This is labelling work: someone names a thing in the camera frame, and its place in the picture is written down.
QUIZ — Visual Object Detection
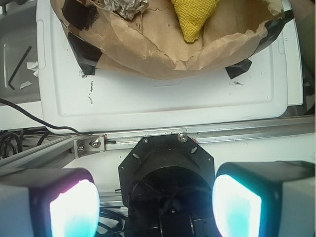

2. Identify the metal corner bracket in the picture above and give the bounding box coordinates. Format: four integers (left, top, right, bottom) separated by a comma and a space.
73, 135, 106, 158

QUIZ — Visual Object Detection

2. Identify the black cable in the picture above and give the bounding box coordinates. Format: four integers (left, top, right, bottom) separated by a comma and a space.
0, 98, 94, 136

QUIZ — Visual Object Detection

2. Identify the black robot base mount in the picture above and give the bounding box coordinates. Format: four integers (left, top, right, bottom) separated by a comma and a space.
118, 133, 218, 237

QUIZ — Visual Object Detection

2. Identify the white paper scrap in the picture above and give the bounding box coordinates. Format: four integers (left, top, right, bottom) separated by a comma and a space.
26, 61, 39, 77
19, 81, 34, 90

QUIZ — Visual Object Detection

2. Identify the white paper scrap lower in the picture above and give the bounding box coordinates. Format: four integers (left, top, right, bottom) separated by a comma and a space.
19, 81, 34, 90

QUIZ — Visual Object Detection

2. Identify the black tape strip left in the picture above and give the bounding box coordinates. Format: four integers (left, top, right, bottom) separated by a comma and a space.
67, 33, 103, 76

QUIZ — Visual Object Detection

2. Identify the black tape strip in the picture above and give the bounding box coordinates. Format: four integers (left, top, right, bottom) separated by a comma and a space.
225, 59, 252, 79
67, 33, 103, 76

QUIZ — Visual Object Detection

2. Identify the black allen key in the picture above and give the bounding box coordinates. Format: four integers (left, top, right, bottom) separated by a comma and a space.
7, 46, 32, 90

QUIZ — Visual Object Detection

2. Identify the white paper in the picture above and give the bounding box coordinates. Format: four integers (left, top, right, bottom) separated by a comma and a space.
104, 0, 149, 20

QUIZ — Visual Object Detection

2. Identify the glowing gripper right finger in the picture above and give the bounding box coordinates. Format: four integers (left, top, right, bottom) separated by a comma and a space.
212, 161, 316, 237

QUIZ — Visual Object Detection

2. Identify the black tape strip right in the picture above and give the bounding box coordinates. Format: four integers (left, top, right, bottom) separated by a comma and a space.
225, 59, 252, 79

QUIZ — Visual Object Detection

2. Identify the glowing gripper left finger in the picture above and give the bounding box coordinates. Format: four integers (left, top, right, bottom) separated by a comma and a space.
0, 168, 100, 237

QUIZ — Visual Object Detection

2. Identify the brown paper bag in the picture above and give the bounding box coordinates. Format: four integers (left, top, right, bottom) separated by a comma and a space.
50, 0, 293, 80

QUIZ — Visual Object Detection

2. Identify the yellow cloth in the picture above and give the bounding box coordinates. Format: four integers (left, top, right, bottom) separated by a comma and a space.
171, 0, 219, 43

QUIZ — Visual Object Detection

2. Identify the aluminium frame rail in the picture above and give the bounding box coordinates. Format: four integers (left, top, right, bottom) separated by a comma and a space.
0, 115, 316, 168

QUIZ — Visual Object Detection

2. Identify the white plastic bin lid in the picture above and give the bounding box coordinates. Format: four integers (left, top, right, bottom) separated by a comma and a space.
36, 0, 303, 132

